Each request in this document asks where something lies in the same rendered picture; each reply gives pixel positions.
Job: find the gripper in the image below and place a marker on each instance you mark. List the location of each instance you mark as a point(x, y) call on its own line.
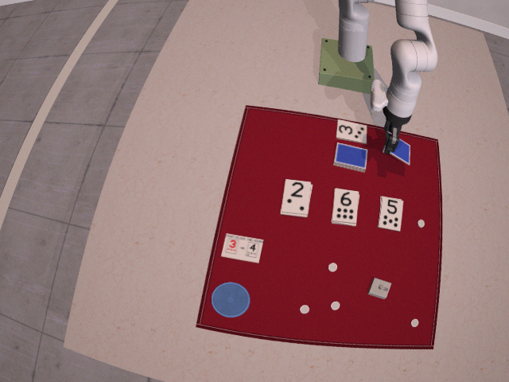
point(397, 119)

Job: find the blue-backed plywood card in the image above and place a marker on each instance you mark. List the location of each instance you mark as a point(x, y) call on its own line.
point(402, 150)

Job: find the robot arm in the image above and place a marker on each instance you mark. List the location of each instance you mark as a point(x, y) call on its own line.
point(409, 71)

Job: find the white card three pips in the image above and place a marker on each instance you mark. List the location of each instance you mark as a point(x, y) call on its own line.
point(351, 130)

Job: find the blue-backed card stock pile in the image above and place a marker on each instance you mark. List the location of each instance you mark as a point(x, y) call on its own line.
point(350, 156)

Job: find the white card pile five pips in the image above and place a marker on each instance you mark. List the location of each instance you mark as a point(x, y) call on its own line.
point(391, 213)

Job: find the white card pile six pips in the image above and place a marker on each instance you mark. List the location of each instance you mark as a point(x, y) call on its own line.
point(345, 207)

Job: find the white card pile two pips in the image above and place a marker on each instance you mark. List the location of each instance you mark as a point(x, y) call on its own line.
point(296, 207)

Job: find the pale wide rule card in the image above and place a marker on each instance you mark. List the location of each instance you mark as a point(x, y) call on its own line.
point(242, 248)

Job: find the grey block with peg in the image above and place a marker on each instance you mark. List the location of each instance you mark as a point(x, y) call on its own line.
point(379, 287)

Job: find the red felt mat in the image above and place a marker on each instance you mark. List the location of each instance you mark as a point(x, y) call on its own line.
point(278, 298)

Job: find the blue flat disc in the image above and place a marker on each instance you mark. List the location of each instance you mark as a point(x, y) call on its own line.
point(230, 299)

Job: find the pale beige stone table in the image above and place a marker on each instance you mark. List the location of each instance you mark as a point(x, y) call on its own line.
point(159, 199)

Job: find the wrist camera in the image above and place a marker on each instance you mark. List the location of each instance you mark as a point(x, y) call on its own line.
point(378, 95)

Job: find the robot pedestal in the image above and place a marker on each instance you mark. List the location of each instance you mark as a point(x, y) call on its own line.
point(342, 69)

